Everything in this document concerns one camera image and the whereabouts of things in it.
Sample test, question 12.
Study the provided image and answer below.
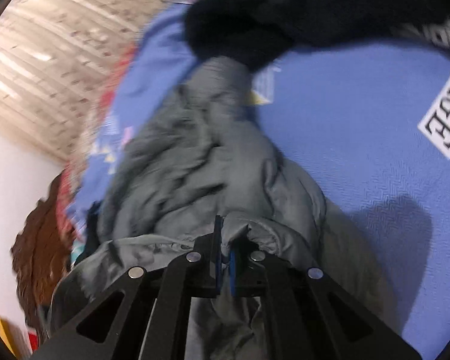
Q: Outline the grey puffer jacket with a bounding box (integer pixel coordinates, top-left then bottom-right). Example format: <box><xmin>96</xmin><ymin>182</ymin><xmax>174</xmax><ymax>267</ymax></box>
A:
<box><xmin>49</xmin><ymin>57</ymin><xmax>396</xmax><ymax>359</ymax></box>

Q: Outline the dark wooden headboard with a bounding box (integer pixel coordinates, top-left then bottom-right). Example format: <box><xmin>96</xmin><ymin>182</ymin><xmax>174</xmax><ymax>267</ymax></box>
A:
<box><xmin>10</xmin><ymin>175</ymin><xmax>70</xmax><ymax>343</ymax></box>

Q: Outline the red floral patchwork quilt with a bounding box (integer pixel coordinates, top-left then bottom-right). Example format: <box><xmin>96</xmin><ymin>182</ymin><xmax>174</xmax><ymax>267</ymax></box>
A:
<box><xmin>56</xmin><ymin>41</ymin><xmax>137</xmax><ymax>249</ymax></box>

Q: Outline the blue patterned bed sheet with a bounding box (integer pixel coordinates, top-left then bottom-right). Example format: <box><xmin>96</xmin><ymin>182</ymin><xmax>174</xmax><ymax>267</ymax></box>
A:
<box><xmin>64</xmin><ymin>0</ymin><xmax>450</xmax><ymax>360</ymax></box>

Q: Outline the beige leaf pattern curtain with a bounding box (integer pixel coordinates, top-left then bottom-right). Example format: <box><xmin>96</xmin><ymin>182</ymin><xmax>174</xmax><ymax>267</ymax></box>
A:
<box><xmin>0</xmin><ymin>0</ymin><xmax>169</xmax><ymax>163</ymax></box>

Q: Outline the dark navy fleece garment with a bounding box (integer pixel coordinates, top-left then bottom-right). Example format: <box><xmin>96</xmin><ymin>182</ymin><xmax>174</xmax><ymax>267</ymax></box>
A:
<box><xmin>184</xmin><ymin>0</ymin><xmax>450</xmax><ymax>71</ymax></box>

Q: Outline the black white patterned garment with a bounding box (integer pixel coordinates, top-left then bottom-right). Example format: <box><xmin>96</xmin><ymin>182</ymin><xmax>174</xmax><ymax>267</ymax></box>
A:
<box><xmin>393</xmin><ymin>18</ymin><xmax>450</xmax><ymax>50</ymax></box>

